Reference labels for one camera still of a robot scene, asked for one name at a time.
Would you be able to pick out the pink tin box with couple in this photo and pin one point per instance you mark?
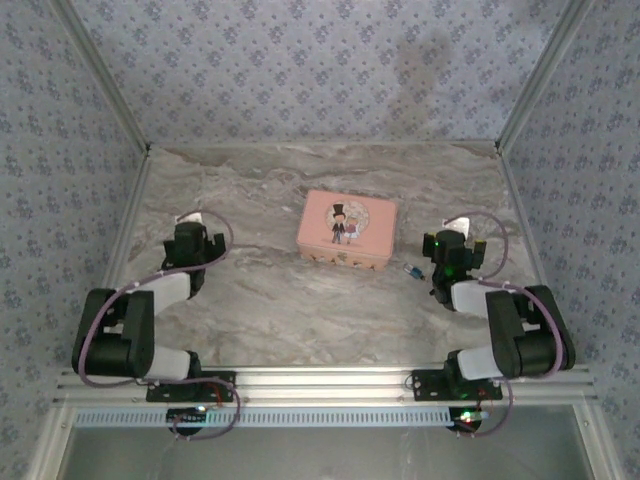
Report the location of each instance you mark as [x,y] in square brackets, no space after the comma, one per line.
[350,225]

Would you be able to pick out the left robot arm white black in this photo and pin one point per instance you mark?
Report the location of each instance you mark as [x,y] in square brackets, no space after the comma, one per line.
[115,340]

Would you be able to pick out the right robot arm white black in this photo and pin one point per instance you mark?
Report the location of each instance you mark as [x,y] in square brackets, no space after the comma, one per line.
[530,345]

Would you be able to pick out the right controller board with LED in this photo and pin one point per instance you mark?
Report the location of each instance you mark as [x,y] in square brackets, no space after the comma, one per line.
[467,417]

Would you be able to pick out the controller board with led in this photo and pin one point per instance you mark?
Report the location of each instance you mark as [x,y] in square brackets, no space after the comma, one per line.
[467,417]
[187,415]

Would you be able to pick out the left controller board with LED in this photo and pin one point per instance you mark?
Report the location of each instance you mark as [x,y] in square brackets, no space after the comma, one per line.
[187,415]

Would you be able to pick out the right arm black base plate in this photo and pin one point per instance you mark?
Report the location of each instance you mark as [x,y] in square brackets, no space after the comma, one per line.
[427,385]

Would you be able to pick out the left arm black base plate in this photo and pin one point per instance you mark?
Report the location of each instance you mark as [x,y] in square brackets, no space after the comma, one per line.
[220,382]

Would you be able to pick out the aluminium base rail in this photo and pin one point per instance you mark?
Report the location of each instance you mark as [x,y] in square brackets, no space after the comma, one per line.
[320,385]

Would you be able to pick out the aluminium corner post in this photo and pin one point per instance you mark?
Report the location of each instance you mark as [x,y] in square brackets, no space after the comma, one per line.
[100,75]
[545,75]

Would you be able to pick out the aluminium lower frame post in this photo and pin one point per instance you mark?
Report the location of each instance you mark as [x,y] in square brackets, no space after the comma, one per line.
[600,450]
[50,445]

